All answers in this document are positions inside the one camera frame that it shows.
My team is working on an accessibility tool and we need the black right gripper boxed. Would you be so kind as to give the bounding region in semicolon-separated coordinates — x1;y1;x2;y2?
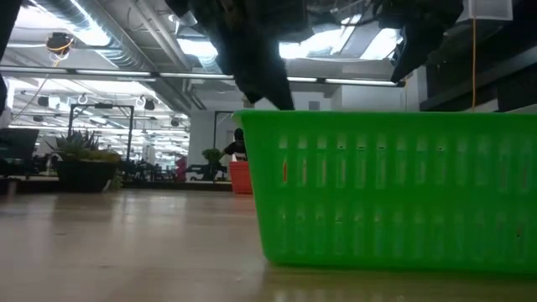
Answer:
373;0;465;83

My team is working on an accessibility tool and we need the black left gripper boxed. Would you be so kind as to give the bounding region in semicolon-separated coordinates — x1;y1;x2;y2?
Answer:
165;0;310;111

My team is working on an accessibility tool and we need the green plastic basket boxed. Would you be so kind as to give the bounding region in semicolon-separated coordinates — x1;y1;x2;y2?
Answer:
232;109;537;276

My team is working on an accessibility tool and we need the person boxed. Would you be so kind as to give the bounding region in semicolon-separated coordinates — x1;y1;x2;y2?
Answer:
223;128;248;163

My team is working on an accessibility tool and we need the white ceiling box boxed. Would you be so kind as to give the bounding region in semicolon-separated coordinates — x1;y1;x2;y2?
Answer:
456;0;514;23

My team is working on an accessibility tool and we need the green background plant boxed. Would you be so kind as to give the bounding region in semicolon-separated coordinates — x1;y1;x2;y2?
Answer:
201;147;226;168

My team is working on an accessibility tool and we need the orange plastic basket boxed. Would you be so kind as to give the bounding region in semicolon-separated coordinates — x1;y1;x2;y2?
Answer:
228;161;253;195

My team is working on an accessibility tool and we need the red background object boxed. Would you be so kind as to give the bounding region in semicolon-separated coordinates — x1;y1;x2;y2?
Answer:
175;154;188;183

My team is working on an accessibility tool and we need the black ceiling device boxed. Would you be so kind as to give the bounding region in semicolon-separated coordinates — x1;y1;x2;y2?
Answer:
44;31;76;56

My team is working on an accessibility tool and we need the green succulent in black pot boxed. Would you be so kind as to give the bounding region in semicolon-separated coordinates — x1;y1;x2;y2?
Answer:
44;128;123;194

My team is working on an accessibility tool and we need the black monitor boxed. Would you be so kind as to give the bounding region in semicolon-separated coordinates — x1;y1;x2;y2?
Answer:
0;128;40;177

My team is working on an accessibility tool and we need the yellow hanging cable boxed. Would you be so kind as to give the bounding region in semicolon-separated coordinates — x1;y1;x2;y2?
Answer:
471;18;477;111

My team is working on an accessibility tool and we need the dark wall shelf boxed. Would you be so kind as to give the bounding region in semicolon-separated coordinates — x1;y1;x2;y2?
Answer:
419;44;537;113

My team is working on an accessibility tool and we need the silver ceiling duct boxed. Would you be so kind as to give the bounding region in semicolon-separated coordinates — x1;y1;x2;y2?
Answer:
35;0;194;72

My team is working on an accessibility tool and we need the black aluminium table frame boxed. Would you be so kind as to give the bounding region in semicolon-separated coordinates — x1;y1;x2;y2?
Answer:
0;174;234;196

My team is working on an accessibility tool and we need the black rack frame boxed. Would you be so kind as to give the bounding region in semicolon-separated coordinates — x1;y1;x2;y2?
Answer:
68;103;135;164

